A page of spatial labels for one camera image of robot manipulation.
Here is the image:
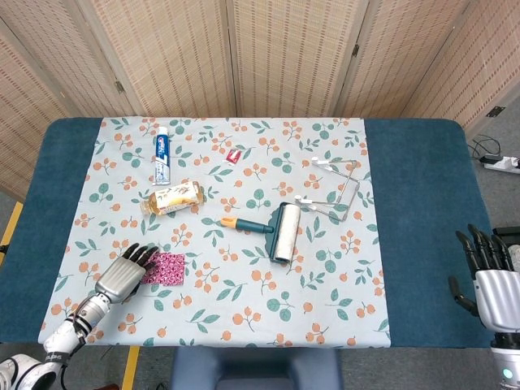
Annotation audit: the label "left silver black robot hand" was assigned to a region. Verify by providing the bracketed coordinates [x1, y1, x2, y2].
[94, 243, 160, 305]

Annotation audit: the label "blue white toothpaste tube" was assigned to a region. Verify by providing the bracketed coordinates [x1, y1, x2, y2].
[152, 125, 171, 187]

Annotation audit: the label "yellow tea drink bottle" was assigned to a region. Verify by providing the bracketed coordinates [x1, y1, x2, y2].
[140, 180, 204, 216]

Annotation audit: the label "black power cable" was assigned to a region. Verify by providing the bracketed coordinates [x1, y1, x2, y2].
[466, 135, 503, 162]

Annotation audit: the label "blue grey chair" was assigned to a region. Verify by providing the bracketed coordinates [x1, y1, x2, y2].
[169, 347, 342, 390]

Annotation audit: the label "woven bamboo folding screen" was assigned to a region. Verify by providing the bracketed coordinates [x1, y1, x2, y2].
[0, 0, 520, 202]

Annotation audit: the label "floral orange berry tablecloth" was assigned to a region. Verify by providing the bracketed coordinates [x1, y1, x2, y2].
[38, 116, 392, 349]

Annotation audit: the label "red patterned packet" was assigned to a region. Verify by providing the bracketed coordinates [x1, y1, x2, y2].
[141, 251, 186, 287]

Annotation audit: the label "white power strip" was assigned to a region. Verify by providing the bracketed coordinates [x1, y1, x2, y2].
[480, 155, 520, 175]

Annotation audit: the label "teal handled lint roller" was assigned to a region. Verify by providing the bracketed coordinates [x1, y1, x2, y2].
[220, 201, 302, 266]

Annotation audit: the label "metal wire rack white clips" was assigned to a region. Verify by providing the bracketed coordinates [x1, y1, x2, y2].
[295, 156, 359, 223]

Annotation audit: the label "teal felt table cover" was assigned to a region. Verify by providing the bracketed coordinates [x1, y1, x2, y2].
[0, 117, 495, 349]

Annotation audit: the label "black equipment box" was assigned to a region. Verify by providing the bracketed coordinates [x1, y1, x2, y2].
[492, 227, 520, 247]

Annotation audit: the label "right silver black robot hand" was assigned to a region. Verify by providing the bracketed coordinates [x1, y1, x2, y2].
[448, 223, 520, 338]

